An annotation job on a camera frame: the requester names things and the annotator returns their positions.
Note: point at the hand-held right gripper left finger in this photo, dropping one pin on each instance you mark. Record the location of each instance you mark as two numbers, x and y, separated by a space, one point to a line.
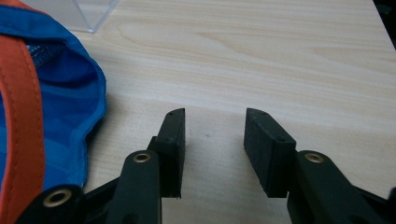
171 146

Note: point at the clear acrylic box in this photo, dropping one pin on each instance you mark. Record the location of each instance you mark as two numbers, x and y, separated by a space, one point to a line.
84 14

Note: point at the blue and orange cloth garment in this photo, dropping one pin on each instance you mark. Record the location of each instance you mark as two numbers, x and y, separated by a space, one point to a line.
46 105

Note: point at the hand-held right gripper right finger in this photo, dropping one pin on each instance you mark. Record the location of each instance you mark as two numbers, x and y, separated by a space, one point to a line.
267 149

